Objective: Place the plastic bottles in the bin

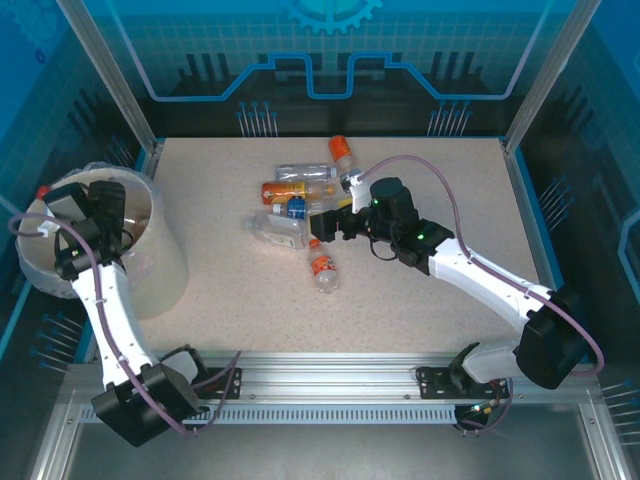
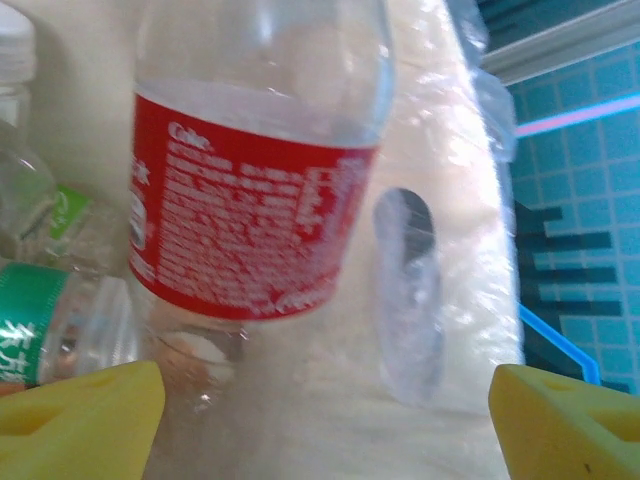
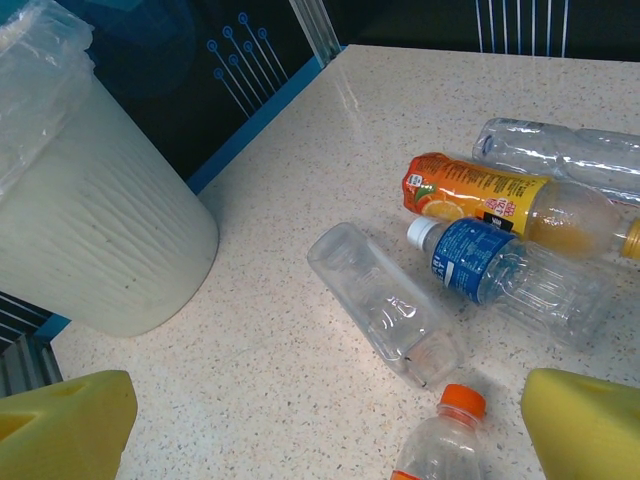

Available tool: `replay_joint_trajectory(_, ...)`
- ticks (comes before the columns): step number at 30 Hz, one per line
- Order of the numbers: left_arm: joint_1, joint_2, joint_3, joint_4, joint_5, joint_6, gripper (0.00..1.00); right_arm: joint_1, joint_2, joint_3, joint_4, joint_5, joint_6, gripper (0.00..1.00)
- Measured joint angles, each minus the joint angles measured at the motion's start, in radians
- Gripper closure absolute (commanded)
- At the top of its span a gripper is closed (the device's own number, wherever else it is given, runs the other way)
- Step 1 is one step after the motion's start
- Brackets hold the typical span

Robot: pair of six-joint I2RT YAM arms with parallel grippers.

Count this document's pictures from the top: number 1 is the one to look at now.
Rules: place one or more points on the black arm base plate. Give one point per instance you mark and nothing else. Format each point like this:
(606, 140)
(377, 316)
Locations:
(435, 382)
(225, 382)

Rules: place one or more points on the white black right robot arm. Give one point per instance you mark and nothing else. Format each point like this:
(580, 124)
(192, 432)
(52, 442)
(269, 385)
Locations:
(490, 280)

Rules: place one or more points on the aluminium frame post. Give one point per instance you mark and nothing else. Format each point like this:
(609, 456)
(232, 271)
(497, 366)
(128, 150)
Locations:
(550, 75)
(112, 75)

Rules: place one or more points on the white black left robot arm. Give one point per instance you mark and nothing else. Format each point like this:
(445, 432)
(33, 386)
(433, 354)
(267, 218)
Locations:
(115, 325)

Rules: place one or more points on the white plastic bin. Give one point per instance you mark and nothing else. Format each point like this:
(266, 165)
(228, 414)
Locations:
(160, 280)

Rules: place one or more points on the large clear bottle white label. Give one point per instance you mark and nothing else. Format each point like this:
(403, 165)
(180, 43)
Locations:
(277, 231)

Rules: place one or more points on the clear ribbed plastic bottle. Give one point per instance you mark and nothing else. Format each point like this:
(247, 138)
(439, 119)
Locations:
(305, 172)

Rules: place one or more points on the orange label soda bottle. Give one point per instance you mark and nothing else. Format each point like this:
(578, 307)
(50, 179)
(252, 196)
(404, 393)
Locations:
(339, 147)

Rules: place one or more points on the clear plastic bin liner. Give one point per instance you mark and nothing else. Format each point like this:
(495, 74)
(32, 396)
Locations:
(37, 282)

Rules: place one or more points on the aluminium table side rail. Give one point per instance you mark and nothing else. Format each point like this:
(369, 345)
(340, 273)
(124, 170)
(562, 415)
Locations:
(515, 175)

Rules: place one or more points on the small LED circuit board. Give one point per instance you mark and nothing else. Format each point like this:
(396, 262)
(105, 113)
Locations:
(480, 407)

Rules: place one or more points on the aluminium frame beam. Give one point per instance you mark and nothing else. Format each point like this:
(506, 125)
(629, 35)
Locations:
(55, 440)
(600, 440)

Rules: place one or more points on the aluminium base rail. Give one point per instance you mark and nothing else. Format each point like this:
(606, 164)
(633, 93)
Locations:
(325, 375)

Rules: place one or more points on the orange juice bottle yellow cap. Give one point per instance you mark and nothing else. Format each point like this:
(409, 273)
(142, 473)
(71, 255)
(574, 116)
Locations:
(285, 191)

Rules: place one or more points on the small bottle orange cap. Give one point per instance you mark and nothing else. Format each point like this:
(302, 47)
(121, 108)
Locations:
(324, 265)

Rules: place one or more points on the clear bottle blue label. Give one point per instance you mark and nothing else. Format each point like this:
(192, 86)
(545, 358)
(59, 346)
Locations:
(295, 207)

